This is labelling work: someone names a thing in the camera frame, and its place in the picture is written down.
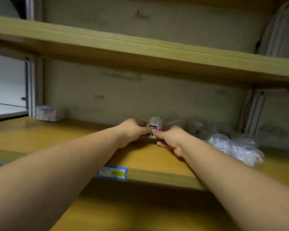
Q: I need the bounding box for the person's left hand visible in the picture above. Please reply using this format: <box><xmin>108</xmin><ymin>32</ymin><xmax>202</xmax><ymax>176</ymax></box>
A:
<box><xmin>115</xmin><ymin>118</ymin><xmax>153</xmax><ymax>150</ymax></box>

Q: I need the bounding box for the person's right hand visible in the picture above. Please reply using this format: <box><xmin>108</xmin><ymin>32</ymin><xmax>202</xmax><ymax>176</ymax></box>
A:
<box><xmin>152</xmin><ymin>125</ymin><xmax>194</xmax><ymax>158</ymax></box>

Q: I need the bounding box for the small jar with black label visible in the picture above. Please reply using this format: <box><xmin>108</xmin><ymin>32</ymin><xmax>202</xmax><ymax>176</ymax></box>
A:
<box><xmin>145</xmin><ymin>115</ymin><xmax>163</xmax><ymax>139</ymax></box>

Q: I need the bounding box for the wooden shelf board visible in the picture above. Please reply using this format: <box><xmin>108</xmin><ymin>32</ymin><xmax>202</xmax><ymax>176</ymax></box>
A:
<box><xmin>0</xmin><ymin>116</ymin><xmax>289</xmax><ymax>192</ymax></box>
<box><xmin>0</xmin><ymin>14</ymin><xmax>289</xmax><ymax>89</ymax></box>
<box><xmin>49</xmin><ymin>185</ymin><xmax>234</xmax><ymax>231</ymax></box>
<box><xmin>125</xmin><ymin>0</ymin><xmax>284</xmax><ymax>12</ymax></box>

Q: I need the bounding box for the labelled transparent plastic box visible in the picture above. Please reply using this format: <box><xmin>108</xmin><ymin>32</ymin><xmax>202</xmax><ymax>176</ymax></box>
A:
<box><xmin>35</xmin><ymin>105</ymin><xmax>57</xmax><ymax>122</ymax></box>

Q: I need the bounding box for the person's right forearm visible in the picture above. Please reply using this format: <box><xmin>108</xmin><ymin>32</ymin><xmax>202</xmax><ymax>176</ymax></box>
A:
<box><xmin>183</xmin><ymin>137</ymin><xmax>289</xmax><ymax>231</ymax></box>

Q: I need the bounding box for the person's left forearm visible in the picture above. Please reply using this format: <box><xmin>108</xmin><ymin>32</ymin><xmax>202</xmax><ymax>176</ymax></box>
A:
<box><xmin>0</xmin><ymin>127</ymin><xmax>122</xmax><ymax>231</ymax></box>

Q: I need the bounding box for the blue price label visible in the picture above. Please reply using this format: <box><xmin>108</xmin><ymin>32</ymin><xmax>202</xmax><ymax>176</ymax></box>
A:
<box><xmin>97</xmin><ymin>165</ymin><xmax>128</xmax><ymax>182</ymax></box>

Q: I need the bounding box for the white metal crossbar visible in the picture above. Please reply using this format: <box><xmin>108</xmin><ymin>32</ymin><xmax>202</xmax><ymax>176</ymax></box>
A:
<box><xmin>0</xmin><ymin>44</ymin><xmax>37</xmax><ymax>63</ymax></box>
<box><xmin>253</xmin><ymin>88</ymin><xmax>289</xmax><ymax>97</ymax></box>

